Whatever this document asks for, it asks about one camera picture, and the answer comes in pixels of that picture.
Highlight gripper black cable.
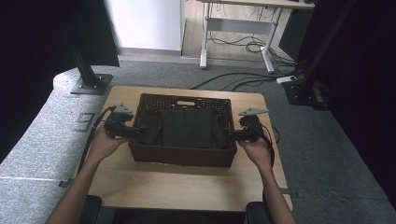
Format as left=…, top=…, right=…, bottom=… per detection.
left=244, top=121, right=281, bottom=224
left=77, top=105, right=117, bottom=175

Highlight white panel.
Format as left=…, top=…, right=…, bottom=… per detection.
left=103, top=0, right=183, bottom=52

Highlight person's dark lap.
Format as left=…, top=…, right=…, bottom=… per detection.
left=111, top=207, right=248, bottom=224

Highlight black floor cables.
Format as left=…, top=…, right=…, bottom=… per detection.
left=190, top=71, right=302, bottom=93

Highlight white power strip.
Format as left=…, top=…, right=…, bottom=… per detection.
left=276, top=75, right=299, bottom=85

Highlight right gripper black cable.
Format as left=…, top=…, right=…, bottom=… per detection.
left=244, top=121, right=281, bottom=224

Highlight black stand with base plate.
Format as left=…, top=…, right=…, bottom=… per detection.
left=68, top=43, right=114, bottom=96

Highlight black cable bundle under desk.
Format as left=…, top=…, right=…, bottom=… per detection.
left=207, top=29, right=297, bottom=69

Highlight black chair armrest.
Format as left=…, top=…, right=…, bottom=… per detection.
left=245, top=201, right=273, bottom=224
left=78, top=194, right=104, bottom=224

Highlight black cabinet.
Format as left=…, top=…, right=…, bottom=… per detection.
left=277, top=8, right=308, bottom=62

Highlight person's left hand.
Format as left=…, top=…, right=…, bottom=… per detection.
left=86, top=125, right=129, bottom=166

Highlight black stand with dark base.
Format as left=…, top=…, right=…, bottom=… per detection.
left=282, top=0, right=358, bottom=112

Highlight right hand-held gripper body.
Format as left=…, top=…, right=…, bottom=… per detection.
left=238, top=107, right=270, bottom=144

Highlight dark grey garment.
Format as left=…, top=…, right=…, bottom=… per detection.
left=141, top=107, right=230, bottom=149

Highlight black curtain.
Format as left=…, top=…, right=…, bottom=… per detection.
left=0, top=0, right=120, bottom=164
left=295, top=0, right=396, bottom=206

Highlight person's right hand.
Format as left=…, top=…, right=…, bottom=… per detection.
left=237, top=136, right=274, bottom=175

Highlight white metal frame desk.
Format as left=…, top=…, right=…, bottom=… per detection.
left=195, top=0, right=316, bottom=75

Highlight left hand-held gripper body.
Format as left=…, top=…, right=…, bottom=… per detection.
left=103, top=102, right=134, bottom=140

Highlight brown wicker basket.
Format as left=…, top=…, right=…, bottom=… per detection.
left=128, top=92, right=238, bottom=168

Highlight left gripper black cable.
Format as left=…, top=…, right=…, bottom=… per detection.
left=77, top=105, right=117, bottom=175

